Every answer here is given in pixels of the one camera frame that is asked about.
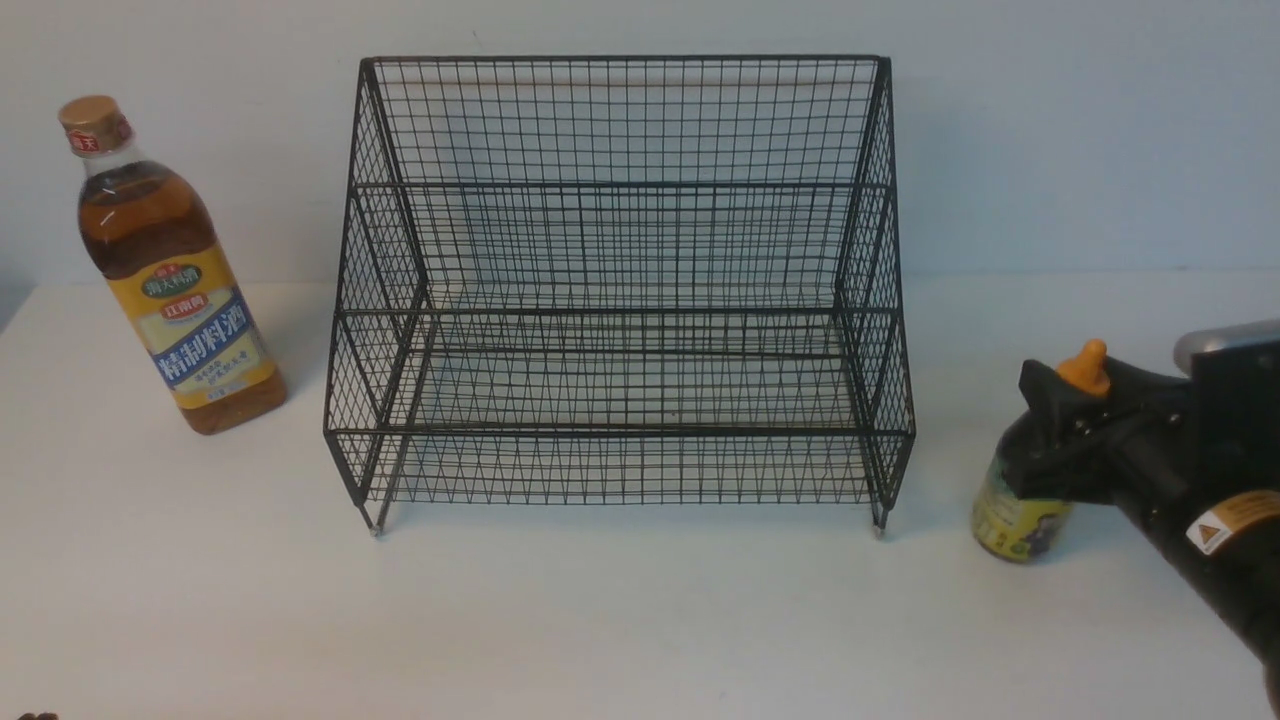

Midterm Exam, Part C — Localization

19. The small dark sauce bottle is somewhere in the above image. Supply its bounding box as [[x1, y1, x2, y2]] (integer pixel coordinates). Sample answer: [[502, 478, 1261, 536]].
[[970, 338, 1111, 564]]

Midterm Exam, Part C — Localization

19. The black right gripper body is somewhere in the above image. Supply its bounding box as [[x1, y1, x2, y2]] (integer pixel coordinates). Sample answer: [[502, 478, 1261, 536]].
[[1105, 357, 1215, 521]]

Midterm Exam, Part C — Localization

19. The large cooking wine bottle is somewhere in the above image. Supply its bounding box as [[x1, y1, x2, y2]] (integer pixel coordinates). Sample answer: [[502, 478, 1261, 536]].
[[58, 95, 288, 436]]

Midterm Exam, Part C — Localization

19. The black wire mesh shelf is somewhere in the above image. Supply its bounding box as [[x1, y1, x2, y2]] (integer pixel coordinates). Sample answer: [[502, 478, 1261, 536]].
[[323, 54, 916, 536]]

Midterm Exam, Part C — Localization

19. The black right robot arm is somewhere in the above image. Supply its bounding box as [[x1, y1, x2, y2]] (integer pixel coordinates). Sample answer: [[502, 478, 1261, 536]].
[[992, 319, 1279, 706]]

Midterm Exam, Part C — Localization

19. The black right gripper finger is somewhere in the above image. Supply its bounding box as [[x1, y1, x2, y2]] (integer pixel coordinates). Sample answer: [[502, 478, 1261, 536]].
[[1018, 359, 1111, 430], [998, 425, 1137, 503]]

